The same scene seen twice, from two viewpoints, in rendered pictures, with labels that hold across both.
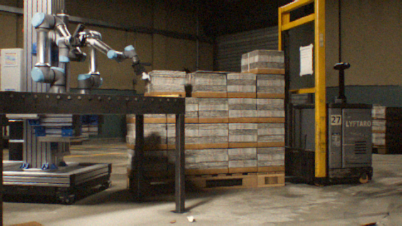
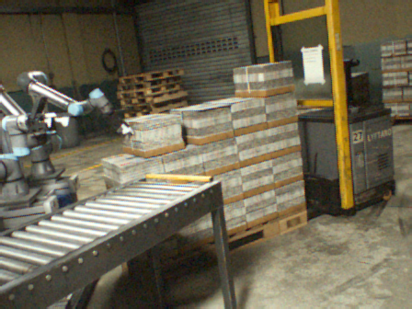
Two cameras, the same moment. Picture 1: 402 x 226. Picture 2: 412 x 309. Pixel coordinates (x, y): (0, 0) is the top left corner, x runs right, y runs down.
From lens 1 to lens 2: 137 cm
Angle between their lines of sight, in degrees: 17
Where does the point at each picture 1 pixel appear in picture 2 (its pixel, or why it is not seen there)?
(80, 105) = (97, 263)
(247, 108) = (259, 143)
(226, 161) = (244, 214)
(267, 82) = (278, 106)
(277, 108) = (291, 135)
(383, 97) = not seen: hidden behind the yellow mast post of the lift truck
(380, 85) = not seen: hidden behind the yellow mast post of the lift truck
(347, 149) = (371, 166)
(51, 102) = (56, 281)
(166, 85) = (159, 138)
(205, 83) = (207, 124)
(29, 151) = not seen: outside the picture
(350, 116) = (371, 128)
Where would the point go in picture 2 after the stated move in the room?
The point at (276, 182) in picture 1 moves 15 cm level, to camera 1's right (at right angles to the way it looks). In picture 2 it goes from (299, 223) to (316, 219)
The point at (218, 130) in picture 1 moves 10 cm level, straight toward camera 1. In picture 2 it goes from (230, 181) to (233, 185)
